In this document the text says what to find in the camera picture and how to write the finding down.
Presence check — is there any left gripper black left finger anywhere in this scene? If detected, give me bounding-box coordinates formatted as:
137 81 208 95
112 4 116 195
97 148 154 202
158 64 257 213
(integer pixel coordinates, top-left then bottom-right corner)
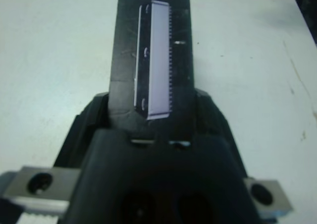
53 91 111 170

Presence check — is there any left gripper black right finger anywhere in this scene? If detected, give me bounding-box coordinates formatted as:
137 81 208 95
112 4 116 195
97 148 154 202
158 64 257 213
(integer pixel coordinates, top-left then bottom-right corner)
195 89 248 177

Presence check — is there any black box lid with print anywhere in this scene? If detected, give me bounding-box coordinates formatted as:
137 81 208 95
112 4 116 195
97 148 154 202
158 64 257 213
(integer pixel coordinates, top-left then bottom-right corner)
107 0 198 147

